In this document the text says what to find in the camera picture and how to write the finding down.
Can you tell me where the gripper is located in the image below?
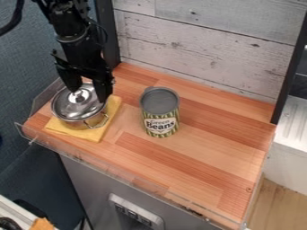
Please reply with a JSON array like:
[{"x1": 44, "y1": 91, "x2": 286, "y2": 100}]
[{"x1": 50, "y1": 33, "x2": 116, "y2": 104}]

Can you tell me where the silver pot lid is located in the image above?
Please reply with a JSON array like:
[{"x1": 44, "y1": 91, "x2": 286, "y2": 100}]
[{"x1": 50, "y1": 83, "x2": 109, "y2": 121}]

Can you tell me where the green striped can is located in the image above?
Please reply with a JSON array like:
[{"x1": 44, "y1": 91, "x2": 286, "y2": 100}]
[{"x1": 137, "y1": 86, "x2": 181, "y2": 139}]

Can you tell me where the yellow cloth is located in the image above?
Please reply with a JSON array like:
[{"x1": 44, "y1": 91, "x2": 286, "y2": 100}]
[{"x1": 43, "y1": 94, "x2": 124, "y2": 144}]

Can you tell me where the silver pot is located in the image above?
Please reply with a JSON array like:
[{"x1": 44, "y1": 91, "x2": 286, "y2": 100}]
[{"x1": 56, "y1": 104, "x2": 112, "y2": 131}]

